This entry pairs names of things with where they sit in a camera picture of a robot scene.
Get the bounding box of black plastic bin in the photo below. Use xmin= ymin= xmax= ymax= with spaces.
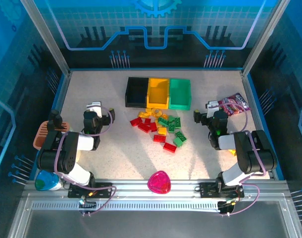
xmin=125 ymin=76 xmax=150 ymax=109

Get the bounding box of aluminium front rail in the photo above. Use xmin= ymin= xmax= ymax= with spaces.
xmin=23 ymin=178 xmax=290 ymax=198

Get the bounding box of purple candy bag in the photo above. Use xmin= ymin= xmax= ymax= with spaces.
xmin=219 ymin=93 xmax=251 ymax=117

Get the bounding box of slotted cable duct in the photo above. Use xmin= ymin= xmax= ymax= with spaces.
xmin=31 ymin=201 xmax=222 ymax=212

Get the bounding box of pink translucent heart container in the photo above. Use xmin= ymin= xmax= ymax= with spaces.
xmin=147 ymin=170 xmax=171 ymax=195

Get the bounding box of blue circuit print backdrop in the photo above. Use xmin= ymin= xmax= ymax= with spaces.
xmin=33 ymin=0 xmax=278 ymax=69

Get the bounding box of aluminium frame post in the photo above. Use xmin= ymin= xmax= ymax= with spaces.
xmin=241 ymin=0 xmax=292 ymax=76
xmin=20 ymin=0 xmax=72 ymax=76

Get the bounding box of aluminium side rail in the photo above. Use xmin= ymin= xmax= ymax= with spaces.
xmin=241 ymin=70 xmax=278 ymax=180
xmin=41 ymin=70 xmax=72 ymax=179

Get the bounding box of yellow plastic bin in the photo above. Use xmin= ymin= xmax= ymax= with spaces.
xmin=146 ymin=77 xmax=170 ymax=110

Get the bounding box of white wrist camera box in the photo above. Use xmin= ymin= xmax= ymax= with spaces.
xmin=86 ymin=101 xmax=103 ymax=119
xmin=206 ymin=100 xmax=220 ymax=118

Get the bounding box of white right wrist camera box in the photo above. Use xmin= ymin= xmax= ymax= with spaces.
xmin=206 ymin=100 xmax=220 ymax=118

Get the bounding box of green plastic bin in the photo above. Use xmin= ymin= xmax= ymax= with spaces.
xmin=168 ymin=78 xmax=192 ymax=111

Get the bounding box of terracotta and cream knife block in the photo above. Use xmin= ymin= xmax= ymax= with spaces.
xmin=33 ymin=120 xmax=81 ymax=163

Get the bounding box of grey metal front plate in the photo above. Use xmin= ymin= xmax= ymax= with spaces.
xmin=7 ymin=193 xmax=302 ymax=238

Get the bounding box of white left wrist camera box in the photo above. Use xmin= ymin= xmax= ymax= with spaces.
xmin=86 ymin=101 xmax=103 ymax=119

